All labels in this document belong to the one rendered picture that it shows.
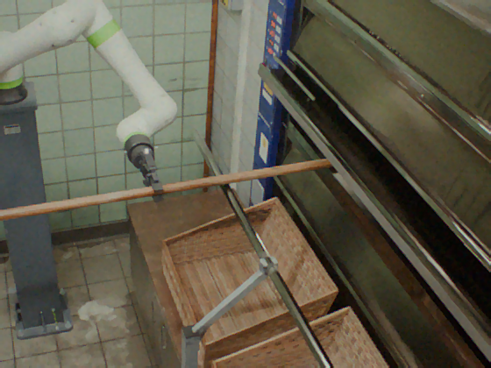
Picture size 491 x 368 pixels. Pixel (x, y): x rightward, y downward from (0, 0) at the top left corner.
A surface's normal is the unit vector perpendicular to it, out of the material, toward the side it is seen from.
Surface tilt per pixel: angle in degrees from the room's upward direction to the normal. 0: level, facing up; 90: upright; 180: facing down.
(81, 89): 90
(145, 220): 0
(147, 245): 0
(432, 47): 70
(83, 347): 0
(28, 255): 90
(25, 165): 90
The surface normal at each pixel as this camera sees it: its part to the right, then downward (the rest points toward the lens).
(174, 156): 0.35, 0.56
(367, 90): -0.85, -0.15
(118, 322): 0.07, -0.82
